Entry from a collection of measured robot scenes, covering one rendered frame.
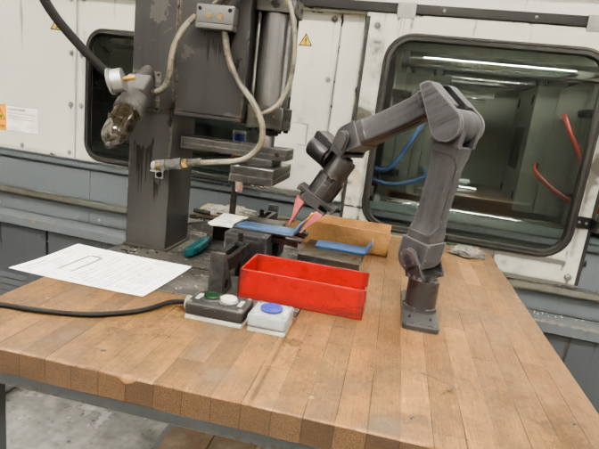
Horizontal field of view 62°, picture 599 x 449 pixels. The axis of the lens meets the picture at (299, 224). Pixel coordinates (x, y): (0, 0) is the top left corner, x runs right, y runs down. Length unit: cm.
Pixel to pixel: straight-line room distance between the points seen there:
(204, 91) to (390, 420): 80
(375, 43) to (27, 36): 141
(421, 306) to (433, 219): 18
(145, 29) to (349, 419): 93
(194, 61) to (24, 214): 142
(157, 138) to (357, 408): 79
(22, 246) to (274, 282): 168
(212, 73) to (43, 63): 127
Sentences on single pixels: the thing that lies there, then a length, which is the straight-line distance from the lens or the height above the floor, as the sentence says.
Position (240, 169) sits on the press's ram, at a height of 113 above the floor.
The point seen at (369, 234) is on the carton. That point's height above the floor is 96.
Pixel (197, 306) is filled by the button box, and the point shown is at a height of 93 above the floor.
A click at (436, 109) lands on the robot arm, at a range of 97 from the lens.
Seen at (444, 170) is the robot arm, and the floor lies 120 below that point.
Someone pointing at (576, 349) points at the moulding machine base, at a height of 61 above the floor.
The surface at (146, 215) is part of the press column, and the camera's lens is 126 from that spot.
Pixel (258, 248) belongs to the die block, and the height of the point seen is 96.
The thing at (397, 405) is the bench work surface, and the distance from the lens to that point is 73.
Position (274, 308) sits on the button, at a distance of 87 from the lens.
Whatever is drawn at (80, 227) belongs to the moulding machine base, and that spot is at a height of 70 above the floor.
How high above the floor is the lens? 127
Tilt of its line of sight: 13 degrees down
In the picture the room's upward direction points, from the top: 7 degrees clockwise
